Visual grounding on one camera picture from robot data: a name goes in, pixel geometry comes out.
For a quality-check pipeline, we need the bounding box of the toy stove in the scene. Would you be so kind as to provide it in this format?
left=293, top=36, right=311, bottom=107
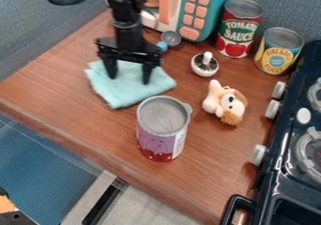
left=219, top=39, right=321, bottom=225

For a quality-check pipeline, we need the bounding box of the blue cloth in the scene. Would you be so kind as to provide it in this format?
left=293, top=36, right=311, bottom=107
left=84, top=59, right=178, bottom=110

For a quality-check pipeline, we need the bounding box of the toy microwave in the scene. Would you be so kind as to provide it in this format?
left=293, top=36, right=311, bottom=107
left=139, top=0, right=235, bottom=43

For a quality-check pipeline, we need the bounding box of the white toy mushroom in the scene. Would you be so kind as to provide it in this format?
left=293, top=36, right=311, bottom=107
left=189, top=51, right=222, bottom=78

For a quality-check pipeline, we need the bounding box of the plush dog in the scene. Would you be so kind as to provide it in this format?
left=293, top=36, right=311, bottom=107
left=200, top=79, right=250, bottom=127

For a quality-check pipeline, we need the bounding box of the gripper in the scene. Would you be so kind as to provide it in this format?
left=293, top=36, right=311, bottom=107
left=92, top=20, right=165, bottom=85

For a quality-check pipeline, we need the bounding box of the purple can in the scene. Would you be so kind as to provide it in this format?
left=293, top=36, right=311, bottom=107
left=135, top=95, right=195, bottom=163

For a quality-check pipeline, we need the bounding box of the blue spoon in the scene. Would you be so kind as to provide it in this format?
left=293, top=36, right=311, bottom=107
left=155, top=30, right=184, bottom=53

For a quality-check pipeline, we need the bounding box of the red tomato can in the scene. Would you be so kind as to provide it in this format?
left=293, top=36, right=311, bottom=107
left=214, top=0, right=265, bottom=60

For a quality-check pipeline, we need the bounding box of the yellow pineapple can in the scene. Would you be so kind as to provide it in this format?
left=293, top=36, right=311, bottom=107
left=252, top=26, right=306, bottom=77

